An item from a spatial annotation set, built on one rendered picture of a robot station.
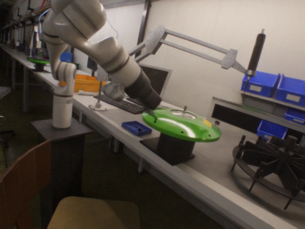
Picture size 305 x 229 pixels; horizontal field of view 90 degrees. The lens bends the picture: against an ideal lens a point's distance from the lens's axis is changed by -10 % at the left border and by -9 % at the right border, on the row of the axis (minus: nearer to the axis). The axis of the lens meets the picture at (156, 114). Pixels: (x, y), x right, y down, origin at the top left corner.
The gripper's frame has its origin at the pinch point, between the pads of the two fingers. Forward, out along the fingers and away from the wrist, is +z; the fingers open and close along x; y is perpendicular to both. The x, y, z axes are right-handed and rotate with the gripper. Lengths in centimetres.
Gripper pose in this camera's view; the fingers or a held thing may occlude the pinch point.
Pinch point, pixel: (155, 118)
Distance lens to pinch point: 55.9
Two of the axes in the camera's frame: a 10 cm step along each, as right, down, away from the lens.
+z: 4.8, 5.2, 7.1
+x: -6.5, -3.3, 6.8
